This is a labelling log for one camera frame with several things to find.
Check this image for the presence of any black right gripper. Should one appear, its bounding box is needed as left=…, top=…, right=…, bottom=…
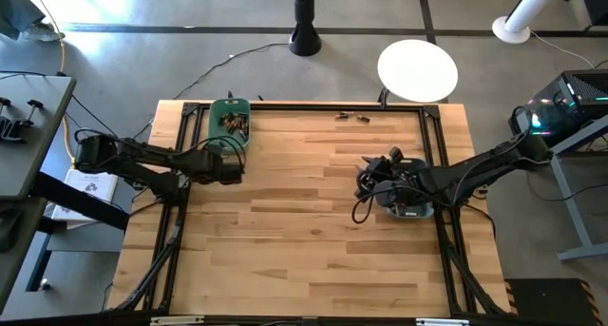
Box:
left=354, top=146, right=431, bottom=209

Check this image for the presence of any blue plastic bin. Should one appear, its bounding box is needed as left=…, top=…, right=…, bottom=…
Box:
left=384, top=158, right=435, bottom=221

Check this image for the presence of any green plastic bin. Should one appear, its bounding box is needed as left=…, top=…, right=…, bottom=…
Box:
left=207, top=97, right=252, bottom=156

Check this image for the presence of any white round stool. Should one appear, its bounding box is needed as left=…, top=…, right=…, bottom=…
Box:
left=377, top=39, right=460, bottom=104

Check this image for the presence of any white printed booklet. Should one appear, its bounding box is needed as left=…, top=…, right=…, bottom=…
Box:
left=49, top=167, right=120, bottom=222

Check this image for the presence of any black table support beam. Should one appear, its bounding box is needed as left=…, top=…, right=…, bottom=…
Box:
left=30, top=172, right=130, bottom=232

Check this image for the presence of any black pole base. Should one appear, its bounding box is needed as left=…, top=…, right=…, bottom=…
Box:
left=288, top=0, right=323, bottom=58

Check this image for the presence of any grey side table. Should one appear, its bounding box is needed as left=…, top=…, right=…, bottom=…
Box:
left=0, top=73, right=77, bottom=202

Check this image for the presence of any white floor stand pole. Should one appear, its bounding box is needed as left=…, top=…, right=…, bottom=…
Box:
left=491, top=0, right=566, bottom=45

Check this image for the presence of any black computer with coloured lights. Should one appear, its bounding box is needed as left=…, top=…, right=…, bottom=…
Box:
left=507, top=68, right=608, bottom=150

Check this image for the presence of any black case with yellow stripes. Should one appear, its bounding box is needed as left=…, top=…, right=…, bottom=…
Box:
left=503, top=278, right=602, bottom=326

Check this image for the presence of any black bench clamp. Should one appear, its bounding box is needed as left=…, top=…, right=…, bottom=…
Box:
left=0, top=96, right=45, bottom=144

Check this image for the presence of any dark desk top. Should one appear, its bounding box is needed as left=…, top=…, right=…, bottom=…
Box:
left=0, top=197, right=48, bottom=313

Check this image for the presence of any black box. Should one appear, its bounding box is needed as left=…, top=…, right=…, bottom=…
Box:
left=578, top=0, right=608, bottom=28

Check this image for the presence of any black aluminium table frame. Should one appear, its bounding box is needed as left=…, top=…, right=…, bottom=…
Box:
left=111, top=97, right=512, bottom=320

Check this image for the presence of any black floor cable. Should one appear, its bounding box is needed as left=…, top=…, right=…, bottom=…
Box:
left=173, top=42, right=291, bottom=101

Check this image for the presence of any silver metal bracket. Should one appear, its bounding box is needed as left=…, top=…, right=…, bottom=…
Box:
left=416, top=317, right=470, bottom=326
left=150, top=315, right=205, bottom=326

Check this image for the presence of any grey metal desk frame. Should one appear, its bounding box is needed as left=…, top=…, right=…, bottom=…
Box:
left=522, top=116, right=608, bottom=264

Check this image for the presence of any yellow cable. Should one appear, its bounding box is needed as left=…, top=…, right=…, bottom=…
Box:
left=28, top=0, right=83, bottom=169

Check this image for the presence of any white floor cable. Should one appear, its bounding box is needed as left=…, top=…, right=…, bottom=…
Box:
left=529, top=29, right=595, bottom=69

